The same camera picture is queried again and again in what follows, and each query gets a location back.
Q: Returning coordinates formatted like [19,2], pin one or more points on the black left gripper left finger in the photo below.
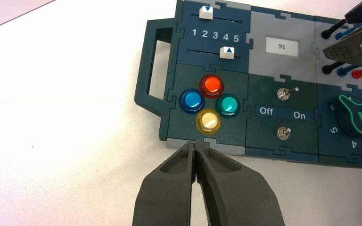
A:
[165,193]

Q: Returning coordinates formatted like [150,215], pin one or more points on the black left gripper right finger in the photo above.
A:
[234,199]

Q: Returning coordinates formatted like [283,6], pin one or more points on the blue banana plug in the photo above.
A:
[343,33]
[345,71]

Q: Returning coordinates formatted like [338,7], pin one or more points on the black banana plug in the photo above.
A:
[331,30]
[331,68]

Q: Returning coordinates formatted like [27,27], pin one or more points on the red banana plug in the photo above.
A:
[359,73]

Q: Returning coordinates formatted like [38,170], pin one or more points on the small grey display screen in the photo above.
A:
[282,46]

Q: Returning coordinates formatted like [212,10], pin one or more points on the dark rotary knob green pointer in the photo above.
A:
[352,120]

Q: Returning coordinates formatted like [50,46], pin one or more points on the yellow round push button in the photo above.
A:
[208,121]

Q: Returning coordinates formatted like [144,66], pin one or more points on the dark teal task board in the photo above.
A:
[262,78]

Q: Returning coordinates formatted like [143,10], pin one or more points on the green round push button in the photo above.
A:
[227,105]

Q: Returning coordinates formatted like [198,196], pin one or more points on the blue round push button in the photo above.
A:
[191,100]

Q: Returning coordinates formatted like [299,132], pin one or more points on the red round push button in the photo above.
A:
[211,85]

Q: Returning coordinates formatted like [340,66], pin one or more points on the white slider knob up arrow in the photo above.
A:
[226,53]

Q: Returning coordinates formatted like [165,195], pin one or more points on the white slider knob down arrow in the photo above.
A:
[206,13]

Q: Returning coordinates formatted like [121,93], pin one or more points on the metal toggle switch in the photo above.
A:
[283,133]
[282,93]

